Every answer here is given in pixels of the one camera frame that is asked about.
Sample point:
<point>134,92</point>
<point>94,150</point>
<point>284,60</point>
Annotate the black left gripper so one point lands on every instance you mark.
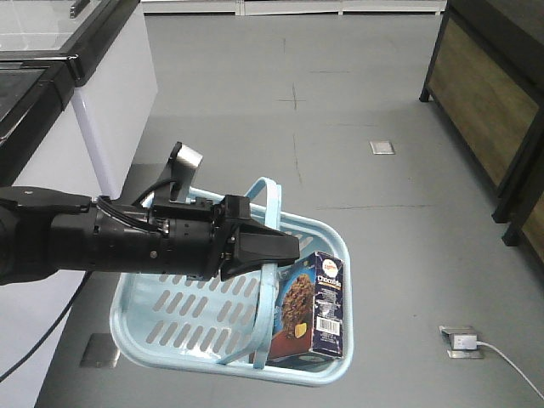
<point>201,239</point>

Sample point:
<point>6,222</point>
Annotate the light blue plastic basket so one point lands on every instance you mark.
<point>225,326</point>

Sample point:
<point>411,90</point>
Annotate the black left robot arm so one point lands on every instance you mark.
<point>44,231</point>

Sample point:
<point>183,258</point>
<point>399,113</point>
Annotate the closed steel floor socket left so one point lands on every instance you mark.
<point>101,352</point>

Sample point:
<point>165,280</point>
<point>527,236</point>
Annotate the far steel floor socket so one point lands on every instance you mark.
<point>382,147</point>

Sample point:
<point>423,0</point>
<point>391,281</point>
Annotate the near white chest freezer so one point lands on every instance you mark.
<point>41,145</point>

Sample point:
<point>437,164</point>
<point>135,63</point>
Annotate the white chest freezer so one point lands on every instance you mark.
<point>41,145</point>
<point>105,46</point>

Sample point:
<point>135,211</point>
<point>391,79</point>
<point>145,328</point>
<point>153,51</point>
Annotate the open steel floor socket right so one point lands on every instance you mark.
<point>445,332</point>

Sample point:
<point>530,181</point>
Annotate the white power adapter plug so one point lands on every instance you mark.
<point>463,341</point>

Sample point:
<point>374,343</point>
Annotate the far white chest freezer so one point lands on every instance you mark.
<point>105,46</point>

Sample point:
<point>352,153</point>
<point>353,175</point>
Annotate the white shelf base far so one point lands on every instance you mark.
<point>254,8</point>

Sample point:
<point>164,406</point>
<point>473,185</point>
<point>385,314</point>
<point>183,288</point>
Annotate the large wooden black-framed cabinet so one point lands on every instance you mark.
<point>486,75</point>

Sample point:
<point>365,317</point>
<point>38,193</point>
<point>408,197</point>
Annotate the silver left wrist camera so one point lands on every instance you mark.
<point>178,173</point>

